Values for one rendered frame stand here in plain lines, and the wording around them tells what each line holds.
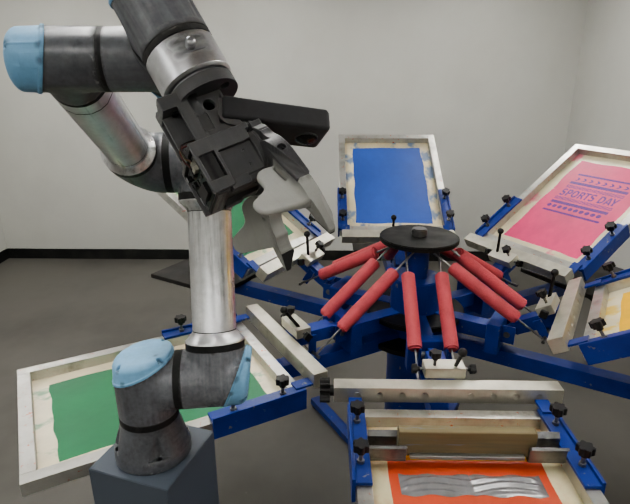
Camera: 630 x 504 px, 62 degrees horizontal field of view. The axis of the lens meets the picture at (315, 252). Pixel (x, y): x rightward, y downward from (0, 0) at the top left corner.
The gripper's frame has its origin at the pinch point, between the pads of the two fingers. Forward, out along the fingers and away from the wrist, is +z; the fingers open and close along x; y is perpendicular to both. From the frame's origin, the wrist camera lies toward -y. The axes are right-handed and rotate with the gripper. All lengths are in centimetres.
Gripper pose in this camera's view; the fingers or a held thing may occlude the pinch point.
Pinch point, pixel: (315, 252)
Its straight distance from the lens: 52.0
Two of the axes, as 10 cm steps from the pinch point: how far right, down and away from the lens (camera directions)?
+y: -8.2, 4.3, -3.9
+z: 4.9, 8.7, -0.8
